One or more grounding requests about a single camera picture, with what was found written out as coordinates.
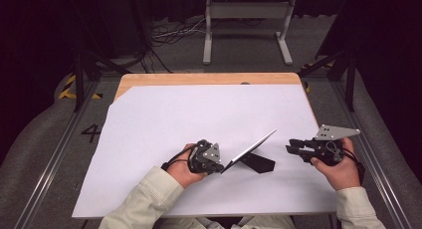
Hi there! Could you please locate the yellow black hazard tape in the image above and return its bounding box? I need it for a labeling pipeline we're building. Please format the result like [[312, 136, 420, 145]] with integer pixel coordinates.
[[58, 74, 104, 101]]

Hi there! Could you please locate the black tripod stand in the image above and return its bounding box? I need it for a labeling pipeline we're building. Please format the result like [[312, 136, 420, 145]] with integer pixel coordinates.
[[300, 46, 358, 113], [73, 48, 132, 114]]

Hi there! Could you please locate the black glossy tablet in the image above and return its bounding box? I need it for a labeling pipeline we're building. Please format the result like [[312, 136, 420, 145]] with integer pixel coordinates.
[[220, 128, 278, 174]]

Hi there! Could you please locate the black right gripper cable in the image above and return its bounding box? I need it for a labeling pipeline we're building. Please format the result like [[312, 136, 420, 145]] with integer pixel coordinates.
[[341, 146, 366, 186]]

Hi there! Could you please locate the person's right hand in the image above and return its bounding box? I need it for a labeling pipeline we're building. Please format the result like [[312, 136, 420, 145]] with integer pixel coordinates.
[[310, 137, 361, 192]]

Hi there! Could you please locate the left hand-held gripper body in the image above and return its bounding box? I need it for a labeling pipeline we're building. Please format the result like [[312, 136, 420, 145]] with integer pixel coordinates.
[[188, 138, 225, 175]]

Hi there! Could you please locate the white metal frame stand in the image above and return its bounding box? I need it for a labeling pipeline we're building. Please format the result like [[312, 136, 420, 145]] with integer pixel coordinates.
[[202, 0, 298, 66]]

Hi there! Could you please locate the white paper sheet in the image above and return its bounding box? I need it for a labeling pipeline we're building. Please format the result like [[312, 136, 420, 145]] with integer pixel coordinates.
[[72, 84, 338, 219]]

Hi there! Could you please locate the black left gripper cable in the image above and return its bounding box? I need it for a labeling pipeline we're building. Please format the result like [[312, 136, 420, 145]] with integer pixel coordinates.
[[160, 144, 197, 172]]

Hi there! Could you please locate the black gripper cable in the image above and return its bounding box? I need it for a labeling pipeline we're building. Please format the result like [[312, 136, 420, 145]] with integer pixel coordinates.
[[160, 144, 197, 172], [341, 146, 366, 186]]

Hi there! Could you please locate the aluminium floor rail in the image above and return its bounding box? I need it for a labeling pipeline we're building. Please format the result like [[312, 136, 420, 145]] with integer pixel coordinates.
[[13, 80, 101, 229], [329, 80, 414, 229]]

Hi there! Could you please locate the person's left hand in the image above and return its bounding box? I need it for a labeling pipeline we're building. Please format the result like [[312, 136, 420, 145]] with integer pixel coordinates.
[[165, 142, 208, 189]]

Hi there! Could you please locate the person's torso clothing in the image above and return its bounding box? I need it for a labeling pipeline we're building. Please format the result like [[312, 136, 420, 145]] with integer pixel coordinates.
[[185, 214, 297, 229]]

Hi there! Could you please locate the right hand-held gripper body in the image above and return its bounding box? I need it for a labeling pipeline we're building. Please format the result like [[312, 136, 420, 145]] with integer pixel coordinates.
[[303, 123, 361, 167]]

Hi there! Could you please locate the bundle of floor cables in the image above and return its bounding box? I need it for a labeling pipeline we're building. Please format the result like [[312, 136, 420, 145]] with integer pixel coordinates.
[[145, 17, 208, 74]]

